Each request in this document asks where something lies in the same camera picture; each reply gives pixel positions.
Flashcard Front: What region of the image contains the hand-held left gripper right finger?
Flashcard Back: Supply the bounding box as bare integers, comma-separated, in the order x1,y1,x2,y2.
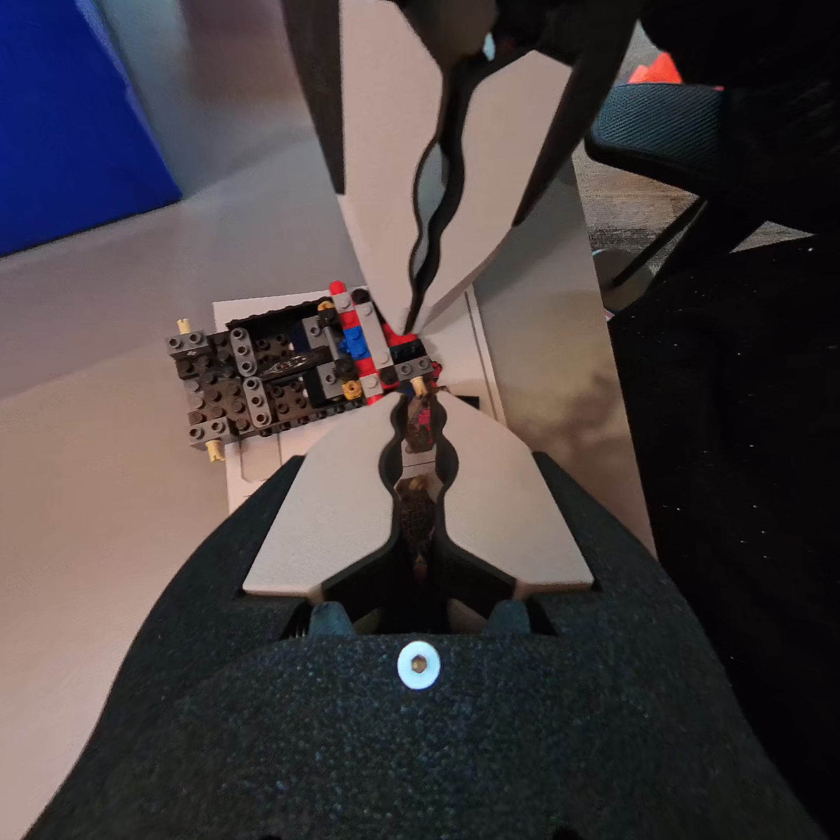
428,391,595,635

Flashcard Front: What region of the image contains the dark teal office chair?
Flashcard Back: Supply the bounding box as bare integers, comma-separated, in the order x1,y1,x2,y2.
584,79,840,290

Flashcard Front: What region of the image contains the lego instruction booklet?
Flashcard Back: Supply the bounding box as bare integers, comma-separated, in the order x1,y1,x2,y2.
211,282,508,519

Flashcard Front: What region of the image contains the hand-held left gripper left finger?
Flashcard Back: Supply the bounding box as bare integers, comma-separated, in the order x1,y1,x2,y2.
243,392,416,635

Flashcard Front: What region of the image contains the blue storage bin with divider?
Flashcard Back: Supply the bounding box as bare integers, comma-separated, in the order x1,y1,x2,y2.
0,0,183,258

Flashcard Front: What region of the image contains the orange object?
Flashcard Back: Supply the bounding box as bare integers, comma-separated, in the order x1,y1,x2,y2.
629,51,685,86

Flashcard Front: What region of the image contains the lego car chassis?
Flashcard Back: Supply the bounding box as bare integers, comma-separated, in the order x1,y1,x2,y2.
165,280,442,463

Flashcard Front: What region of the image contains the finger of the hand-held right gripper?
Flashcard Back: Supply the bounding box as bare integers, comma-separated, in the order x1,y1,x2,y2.
282,0,460,332
403,39,644,332

